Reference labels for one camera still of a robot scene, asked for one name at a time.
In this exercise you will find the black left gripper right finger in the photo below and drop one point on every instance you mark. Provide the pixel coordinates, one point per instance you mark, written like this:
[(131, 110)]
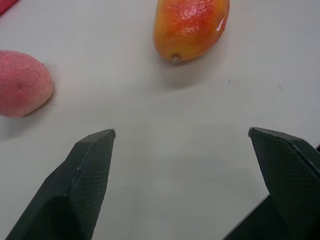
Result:
[(287, 180)]

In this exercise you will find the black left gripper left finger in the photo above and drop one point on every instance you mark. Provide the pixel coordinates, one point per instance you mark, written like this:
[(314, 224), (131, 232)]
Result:
[(75, 190)]

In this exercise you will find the pink peach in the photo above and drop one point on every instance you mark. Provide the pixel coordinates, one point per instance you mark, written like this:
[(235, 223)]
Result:
[(20, 85)]

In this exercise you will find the orange red mango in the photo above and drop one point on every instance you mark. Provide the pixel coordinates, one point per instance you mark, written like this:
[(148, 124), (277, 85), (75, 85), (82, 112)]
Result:
[(187, 27)]

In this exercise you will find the red object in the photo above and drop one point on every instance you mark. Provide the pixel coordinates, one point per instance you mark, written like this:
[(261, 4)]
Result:
[(5, 4)]

